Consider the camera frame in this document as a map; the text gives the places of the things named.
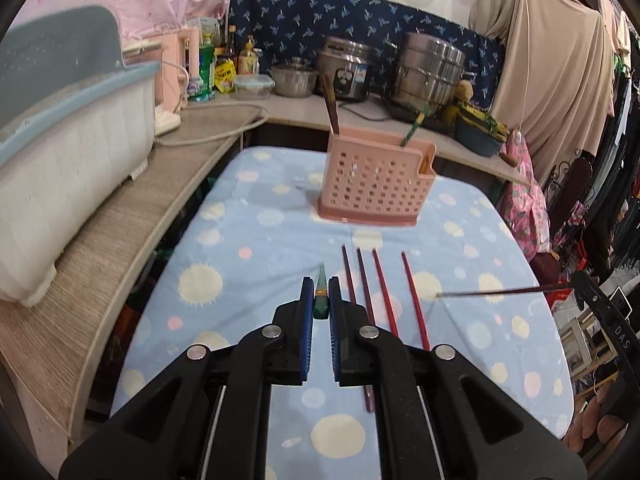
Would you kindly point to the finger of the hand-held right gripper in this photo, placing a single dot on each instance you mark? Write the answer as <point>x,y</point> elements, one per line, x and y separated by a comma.
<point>607,320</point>

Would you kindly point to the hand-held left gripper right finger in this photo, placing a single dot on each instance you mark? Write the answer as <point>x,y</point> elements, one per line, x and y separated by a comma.
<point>336,335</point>

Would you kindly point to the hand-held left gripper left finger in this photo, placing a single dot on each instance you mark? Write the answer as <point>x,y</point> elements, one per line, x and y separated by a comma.
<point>306,335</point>

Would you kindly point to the green chopstick gold band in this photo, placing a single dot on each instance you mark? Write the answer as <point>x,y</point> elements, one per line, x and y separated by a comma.
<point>320,285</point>
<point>413,130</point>

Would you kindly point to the dark red chopstick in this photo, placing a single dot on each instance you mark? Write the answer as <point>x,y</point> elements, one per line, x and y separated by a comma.
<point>365,285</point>
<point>500,291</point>
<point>348,272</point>
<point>336,115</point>

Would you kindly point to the pink perforated utensil basket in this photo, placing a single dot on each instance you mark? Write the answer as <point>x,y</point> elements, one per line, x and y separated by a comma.
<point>370,185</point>

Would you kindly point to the brown chopstick gold band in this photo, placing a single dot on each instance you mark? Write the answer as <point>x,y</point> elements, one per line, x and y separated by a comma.
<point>329,105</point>

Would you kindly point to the blue planet print tablecloth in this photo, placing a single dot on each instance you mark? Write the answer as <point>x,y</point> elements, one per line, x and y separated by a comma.
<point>250,240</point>

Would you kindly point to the pink floral cloth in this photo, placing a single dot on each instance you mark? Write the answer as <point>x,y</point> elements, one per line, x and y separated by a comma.
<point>525,205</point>

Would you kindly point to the blue basin with vegetables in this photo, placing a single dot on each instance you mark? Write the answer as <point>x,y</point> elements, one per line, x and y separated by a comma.
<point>477,137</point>

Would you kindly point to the wood grain counter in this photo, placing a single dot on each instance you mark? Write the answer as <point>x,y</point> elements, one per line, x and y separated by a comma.
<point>100,240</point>

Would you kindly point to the clear food container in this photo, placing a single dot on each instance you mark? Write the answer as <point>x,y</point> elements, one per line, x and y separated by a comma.
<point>253,88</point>

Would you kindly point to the white countertop appliance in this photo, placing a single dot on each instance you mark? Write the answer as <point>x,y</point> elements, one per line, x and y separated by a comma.
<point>168,122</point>

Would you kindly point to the small steel pot with lid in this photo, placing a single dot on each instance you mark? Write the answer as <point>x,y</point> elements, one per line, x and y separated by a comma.
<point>295,80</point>

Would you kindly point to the beige curtain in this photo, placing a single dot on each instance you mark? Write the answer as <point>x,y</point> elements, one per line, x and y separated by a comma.
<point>550,70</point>

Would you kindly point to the steel rice cooker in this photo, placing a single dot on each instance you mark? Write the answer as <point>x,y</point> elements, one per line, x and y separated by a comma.
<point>347,72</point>

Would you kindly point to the yellow snack packet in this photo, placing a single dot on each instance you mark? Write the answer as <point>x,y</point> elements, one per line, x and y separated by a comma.
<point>225,77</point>

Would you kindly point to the yellow liquid bottle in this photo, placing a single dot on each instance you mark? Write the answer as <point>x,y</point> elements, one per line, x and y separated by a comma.
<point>248,60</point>

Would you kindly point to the large steel steamer pot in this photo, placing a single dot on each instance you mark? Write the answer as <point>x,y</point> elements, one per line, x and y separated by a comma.
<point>430,70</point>

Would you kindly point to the green tin can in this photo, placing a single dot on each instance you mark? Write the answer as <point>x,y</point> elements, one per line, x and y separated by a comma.
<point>206,70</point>

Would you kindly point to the pink electric kettle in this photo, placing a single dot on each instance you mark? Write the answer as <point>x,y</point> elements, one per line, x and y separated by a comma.
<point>172,75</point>

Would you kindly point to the white dish rack blue lid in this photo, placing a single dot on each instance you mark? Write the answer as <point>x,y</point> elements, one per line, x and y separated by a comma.
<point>60,175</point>

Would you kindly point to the dark sauce bottle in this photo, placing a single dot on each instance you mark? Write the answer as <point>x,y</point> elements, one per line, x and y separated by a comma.
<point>232,42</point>

